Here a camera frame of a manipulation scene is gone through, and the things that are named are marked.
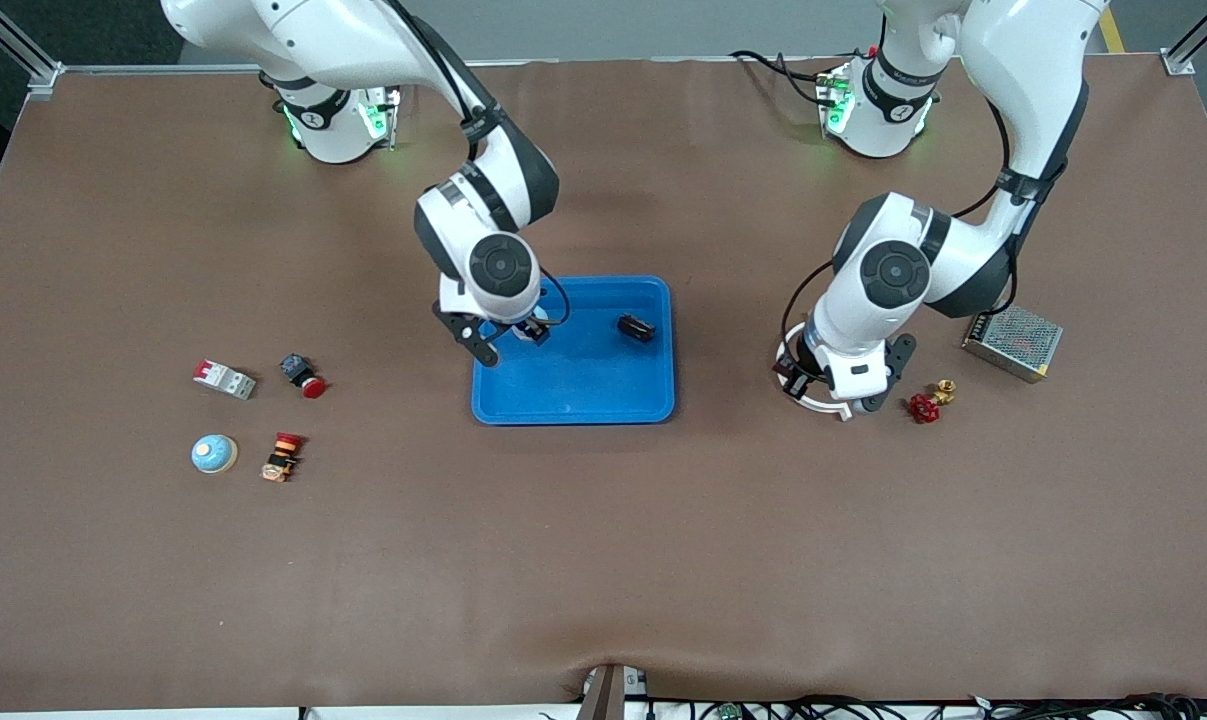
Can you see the yellow floor tape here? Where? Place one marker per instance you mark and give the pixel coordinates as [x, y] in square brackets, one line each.
[1115, 35]

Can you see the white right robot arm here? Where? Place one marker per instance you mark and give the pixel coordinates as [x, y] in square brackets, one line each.
[363, 40]

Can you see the aluminium table edge rail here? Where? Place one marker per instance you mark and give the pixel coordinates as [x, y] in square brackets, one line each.
[563, 62]

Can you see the blue desk bell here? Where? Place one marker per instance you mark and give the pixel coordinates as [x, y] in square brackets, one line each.
[533, 334]
[213, 454]

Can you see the metal mesh power supply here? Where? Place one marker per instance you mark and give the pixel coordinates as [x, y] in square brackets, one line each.
[1018, 342]

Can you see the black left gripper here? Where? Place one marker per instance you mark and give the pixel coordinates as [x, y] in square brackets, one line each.
[801, 372]

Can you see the blue plastic tray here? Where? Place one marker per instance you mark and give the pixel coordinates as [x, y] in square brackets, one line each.
[583, 390]

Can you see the large dark electrolytic capacitor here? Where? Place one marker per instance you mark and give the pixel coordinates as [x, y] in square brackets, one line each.
[636, 328]

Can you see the red orange emergency stop switch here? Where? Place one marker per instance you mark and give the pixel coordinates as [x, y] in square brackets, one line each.
[283, 455]

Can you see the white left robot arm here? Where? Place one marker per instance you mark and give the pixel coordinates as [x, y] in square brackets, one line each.
[1023, 60]

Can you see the white curved plastic bracket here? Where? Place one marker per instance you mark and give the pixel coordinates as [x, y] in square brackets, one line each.
[841, 410]

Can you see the red push button switch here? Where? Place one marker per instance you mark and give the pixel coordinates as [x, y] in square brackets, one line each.
[311, 387]

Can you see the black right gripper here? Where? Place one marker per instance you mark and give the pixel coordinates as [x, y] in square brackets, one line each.
[536, 329]

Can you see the white red circuit breaker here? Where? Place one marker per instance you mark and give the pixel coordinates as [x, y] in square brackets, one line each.
[225, 380]

